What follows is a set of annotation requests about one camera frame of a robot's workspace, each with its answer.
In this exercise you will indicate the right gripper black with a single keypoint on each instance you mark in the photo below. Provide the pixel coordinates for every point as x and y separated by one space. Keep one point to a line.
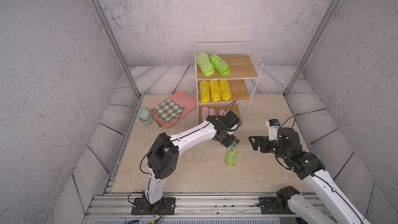
265 141

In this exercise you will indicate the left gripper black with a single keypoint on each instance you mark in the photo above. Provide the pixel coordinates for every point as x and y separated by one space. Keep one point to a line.
229 143

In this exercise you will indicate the yellow bag roll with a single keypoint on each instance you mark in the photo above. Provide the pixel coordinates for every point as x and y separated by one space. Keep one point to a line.
205 91
215 90
225 90

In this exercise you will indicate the light green bag roll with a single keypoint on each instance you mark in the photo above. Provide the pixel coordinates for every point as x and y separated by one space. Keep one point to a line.
205 64

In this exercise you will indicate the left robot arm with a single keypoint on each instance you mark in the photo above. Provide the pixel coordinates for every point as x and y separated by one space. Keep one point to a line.
166 149

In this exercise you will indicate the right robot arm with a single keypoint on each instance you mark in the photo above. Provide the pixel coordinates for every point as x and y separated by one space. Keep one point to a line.
285 144

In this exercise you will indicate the pink tray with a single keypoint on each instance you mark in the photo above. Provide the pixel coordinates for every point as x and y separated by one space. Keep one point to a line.
182 98

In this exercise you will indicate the green checkered cloth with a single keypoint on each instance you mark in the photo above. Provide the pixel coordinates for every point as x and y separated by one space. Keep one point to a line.
168 110

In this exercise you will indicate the small brass object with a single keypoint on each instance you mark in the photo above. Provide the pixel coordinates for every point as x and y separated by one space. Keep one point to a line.
158 123

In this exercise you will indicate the mint green bottle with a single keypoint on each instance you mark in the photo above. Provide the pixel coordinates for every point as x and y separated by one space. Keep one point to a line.
145 116

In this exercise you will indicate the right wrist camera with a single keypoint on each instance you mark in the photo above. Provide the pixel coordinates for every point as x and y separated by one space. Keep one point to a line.
273 126

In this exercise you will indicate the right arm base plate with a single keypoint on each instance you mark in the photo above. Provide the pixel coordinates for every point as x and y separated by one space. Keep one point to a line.
274 205

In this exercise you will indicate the white wire wooden shelf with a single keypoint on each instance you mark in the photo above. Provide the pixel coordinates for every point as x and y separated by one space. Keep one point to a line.
246 67

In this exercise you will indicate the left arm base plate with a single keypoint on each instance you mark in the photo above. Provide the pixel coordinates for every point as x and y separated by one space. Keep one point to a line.
166 206

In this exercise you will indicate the aluminium mounting rail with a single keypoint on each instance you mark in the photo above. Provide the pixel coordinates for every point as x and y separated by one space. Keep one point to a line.
190 208

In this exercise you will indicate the right aluminium frame post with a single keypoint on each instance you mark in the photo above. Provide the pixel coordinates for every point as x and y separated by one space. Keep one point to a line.
329 13

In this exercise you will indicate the aluminium frame post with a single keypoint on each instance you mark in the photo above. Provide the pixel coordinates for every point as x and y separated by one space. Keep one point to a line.
329 13
114 45

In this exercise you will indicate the left aluminium frame post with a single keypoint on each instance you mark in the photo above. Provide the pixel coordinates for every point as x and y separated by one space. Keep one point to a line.
114 45

